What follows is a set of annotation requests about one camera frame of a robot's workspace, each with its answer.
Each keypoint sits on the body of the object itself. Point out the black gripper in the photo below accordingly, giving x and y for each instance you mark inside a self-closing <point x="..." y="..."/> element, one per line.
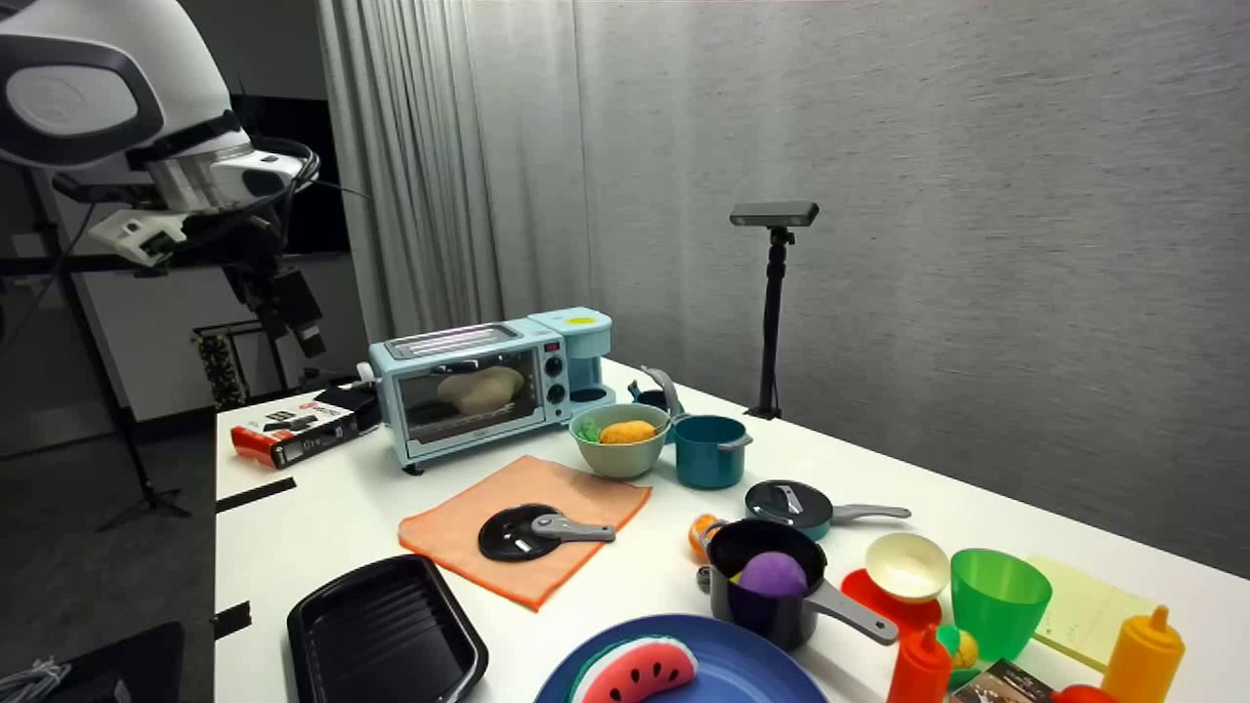
<point x="248" y="248"/>

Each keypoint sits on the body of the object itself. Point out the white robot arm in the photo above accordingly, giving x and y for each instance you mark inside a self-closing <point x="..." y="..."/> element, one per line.
<point x="124" y="104"/>

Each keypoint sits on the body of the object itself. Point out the black and red box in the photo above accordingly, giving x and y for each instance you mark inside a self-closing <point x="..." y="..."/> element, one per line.
<point x="302" y="431"/>

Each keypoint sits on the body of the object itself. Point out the light blue toaster oven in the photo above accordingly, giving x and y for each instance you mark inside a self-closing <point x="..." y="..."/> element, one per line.
<point x="477" y="386"/>

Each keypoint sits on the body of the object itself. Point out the black grill tray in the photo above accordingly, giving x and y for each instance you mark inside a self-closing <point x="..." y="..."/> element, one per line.
<point x="384" y="633"/>

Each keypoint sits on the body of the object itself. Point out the green bowl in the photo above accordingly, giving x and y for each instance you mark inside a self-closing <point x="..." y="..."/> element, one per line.
<point x="620" y="462"/>

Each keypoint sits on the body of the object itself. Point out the orange toy fruit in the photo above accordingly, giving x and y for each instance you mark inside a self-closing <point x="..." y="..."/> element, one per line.
<point x="627" y="431"/>

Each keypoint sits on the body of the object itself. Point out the teal cup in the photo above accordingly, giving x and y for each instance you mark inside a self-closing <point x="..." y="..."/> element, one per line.
<point x="710" y="451"/>

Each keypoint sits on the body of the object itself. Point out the orange toy carrot piece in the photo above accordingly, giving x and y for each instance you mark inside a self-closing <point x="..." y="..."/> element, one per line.
<point x="702" y="538"/>

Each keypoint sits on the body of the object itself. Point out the watermelon slice toy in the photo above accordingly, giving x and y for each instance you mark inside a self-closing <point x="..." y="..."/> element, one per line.
<point x="638" y="672"/>

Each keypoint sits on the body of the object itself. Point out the small dark frying pan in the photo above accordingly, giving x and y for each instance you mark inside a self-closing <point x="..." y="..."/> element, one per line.
<point x="809" y="510"/>

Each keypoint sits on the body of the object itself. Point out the purple toy ball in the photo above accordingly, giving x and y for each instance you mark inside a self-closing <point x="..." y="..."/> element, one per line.
<point x="775" y="576"/>

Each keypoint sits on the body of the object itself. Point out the blue plate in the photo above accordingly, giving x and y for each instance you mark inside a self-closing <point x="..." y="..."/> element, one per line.
<point x="731" y="662"/>

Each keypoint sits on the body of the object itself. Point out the cream small bowl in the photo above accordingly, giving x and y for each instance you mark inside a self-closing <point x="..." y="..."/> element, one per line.
<point x="907" y="568"/>

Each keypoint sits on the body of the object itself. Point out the red small plate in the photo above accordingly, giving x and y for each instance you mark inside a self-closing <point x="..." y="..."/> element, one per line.
<point x="904" y="613"/>

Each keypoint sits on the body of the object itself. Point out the red ketchup bottle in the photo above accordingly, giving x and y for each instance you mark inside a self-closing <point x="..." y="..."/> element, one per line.
<point x="921" y="668"/>

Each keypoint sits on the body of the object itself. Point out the green translucent cup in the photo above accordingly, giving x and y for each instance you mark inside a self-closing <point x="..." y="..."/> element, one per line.
<point x="999" y="598"/>

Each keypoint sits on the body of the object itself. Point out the pale yellow cutting board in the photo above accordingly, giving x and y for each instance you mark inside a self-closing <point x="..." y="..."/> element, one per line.
<point x="1085" y="613"/>

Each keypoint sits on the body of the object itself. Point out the yellow mustard bottle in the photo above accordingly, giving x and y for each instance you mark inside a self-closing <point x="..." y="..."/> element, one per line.
<point x="1146" y="656"/>

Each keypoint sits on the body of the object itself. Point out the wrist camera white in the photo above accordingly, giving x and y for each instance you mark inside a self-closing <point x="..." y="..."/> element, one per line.
<point x="137" y="237"/>

